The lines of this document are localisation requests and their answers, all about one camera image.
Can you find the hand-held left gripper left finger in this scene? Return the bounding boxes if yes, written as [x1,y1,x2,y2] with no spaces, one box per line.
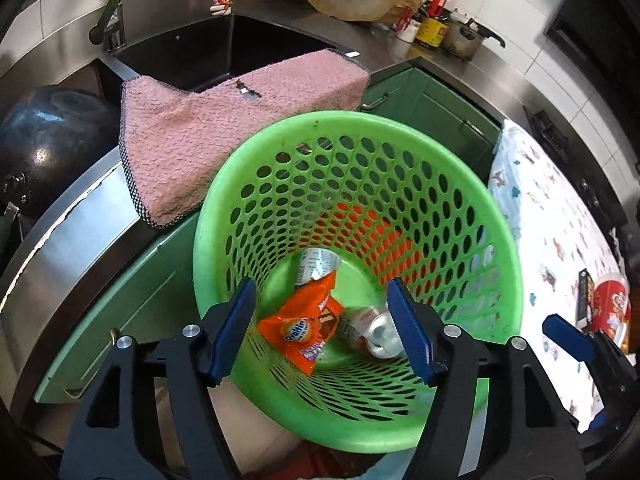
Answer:
[65,277,258,480]

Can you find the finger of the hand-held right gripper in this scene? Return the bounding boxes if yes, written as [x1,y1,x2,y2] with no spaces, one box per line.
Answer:
[542,312,640,411]

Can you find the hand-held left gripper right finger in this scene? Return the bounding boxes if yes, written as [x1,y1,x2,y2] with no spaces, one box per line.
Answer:
[386,277,586,480]

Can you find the crushed silver drink can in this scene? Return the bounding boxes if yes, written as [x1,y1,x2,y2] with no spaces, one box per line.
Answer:
[335,305,406,358]

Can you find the black cardboard box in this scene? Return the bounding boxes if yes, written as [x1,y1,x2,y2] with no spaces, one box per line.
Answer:
[575,269,596,326]

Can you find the orange snack packet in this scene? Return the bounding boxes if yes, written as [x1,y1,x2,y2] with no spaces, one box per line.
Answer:
[257,270,343,376]

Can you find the silver printed wrapper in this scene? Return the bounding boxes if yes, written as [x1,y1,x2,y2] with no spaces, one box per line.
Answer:
[297,247,343,288]

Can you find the green perforated plastic basket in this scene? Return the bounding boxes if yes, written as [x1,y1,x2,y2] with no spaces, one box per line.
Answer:
[192,110,525,453]

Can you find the green kitchen cabinet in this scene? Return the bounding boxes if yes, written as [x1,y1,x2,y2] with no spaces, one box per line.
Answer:
[360,62,503,181]
[32,210,241,406]

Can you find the white printed cloth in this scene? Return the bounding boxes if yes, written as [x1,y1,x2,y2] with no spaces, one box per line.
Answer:
[487,119,631,433]

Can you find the pink towel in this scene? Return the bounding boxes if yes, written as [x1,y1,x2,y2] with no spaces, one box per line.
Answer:
[119,49,371,228]

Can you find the black gas stove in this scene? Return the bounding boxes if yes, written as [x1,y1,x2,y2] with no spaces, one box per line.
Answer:
[522,107,628,231]

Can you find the black wok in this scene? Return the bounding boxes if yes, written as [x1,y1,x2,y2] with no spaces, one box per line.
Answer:
[0,85,123,271]

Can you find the black kitchen sink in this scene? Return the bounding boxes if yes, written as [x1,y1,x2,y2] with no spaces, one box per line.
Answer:
[97,12,351,93]

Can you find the dark sauce bottle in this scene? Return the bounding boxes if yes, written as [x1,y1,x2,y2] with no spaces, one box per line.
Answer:
[415,15,448,50]

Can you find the black range hood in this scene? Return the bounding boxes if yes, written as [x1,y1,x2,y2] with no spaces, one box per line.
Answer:
[544,0,640,111]

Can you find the steel faucet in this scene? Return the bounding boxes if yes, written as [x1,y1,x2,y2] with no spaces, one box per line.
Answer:
[89,0,123,51]

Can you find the steel pot with black handle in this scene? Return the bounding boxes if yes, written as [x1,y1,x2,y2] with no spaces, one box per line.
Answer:
[440,17,507,61]

